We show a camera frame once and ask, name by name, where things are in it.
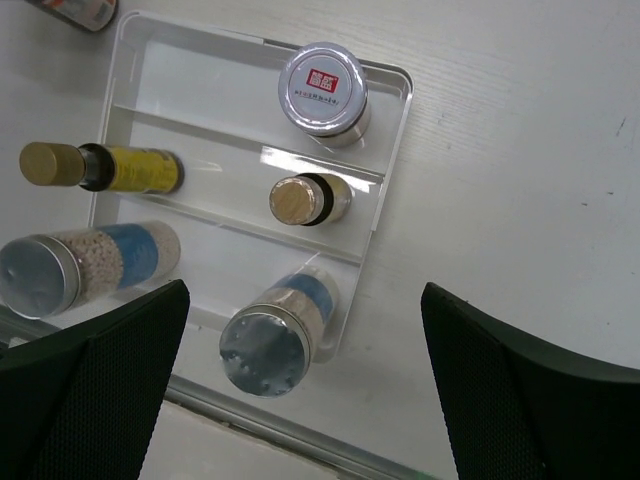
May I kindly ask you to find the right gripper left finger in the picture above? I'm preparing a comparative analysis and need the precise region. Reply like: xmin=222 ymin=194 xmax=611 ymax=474
xmin=1 ymin=280 xmax=190 ymax=479

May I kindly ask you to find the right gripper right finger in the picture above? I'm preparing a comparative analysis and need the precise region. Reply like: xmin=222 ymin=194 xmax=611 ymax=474
xmin=421 ymin=283 xmax=639 ymax=479

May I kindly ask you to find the white silver-cap bottle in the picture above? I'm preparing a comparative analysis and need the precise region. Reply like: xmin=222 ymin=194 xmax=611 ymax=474
xmin=219 ymin=265 xmax=340 ymax=398
xmin=1 ymin=221 xmax=181 ymax=320

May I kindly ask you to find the yellow small bottle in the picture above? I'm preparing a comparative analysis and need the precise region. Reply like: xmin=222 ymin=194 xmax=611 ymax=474
xmin=19 ymin=142 xmax=184 ymax=194
xmin=269 ymin=173 xmax=353 ymax=227

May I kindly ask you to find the brown spice jar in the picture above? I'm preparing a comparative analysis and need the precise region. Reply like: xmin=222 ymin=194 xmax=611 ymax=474
xmin=29 ymin=0 xmax=119 ymax=33
xmin=278 ymin=42 xmax=371 ymax=148

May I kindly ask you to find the white divided tray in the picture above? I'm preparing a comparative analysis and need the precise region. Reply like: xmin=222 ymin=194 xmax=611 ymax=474
xmin=89 ymin=11 xmax=414 ymax=363

